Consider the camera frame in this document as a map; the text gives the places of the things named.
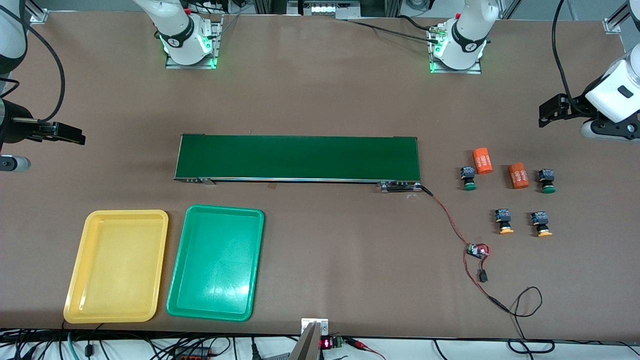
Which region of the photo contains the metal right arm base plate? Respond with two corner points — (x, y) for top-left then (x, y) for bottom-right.
(165, 20), (223, 70)

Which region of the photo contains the green plastic tray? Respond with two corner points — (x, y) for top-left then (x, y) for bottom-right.
(166, 204), (265, 322)

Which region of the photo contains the red clip lead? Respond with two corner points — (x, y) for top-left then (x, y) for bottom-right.
(345, 338), (387, 360)

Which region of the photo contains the thin black power cable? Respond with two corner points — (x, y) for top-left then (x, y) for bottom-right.
(487, 286), (557, 355)

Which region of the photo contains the aluminium frame rack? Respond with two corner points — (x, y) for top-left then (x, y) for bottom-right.
(252, 0), (401, 21)

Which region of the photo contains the orange and black connector block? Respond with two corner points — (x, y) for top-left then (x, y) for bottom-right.
(172, 347), (213, 360)

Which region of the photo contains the black cable to arm base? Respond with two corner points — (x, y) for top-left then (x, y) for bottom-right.
(344, 14), (446, 47)

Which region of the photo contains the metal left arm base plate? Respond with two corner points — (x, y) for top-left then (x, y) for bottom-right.
(430, 59), (483, 75)

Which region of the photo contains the green conveyor belt unit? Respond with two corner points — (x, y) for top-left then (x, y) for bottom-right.
(173, 133), (423, 194)

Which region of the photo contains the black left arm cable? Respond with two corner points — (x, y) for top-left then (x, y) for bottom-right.
(551, 0), (591, 117)

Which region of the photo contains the black cable tangle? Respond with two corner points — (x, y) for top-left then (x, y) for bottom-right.
(0, 327), (301, 360)

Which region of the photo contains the aluminium profile rail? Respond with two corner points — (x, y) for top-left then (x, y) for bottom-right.
(602, 0), (632, 34)
(27, 0), (49, 24)

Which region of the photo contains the orange cylinder with 4680 print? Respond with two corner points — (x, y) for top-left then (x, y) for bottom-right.
(508, 162), (530, 190)
(473, 147), (494, 175)

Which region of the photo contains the silver camera mount bracket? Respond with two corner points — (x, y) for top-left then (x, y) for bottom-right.
(301, 318), (330, 337)

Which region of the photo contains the metal box with lights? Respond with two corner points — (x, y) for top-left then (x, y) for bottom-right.
(302, 0), (358, 17)

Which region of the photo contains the yellow plastic tray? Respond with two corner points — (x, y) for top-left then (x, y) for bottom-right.
(63, 209), (170, 324)

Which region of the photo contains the yellow push button switch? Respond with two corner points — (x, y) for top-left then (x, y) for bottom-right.
(494, 208), (515, 235)
(530, 211), (554, 238)

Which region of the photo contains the grey camera support pole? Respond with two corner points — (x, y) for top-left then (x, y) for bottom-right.
(289, 322), (324, 360)

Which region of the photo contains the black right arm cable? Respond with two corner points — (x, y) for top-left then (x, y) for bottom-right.
(0, 5), (67, 124)

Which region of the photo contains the teal cable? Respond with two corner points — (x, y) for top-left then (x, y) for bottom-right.
(66, 331), (82, 360)

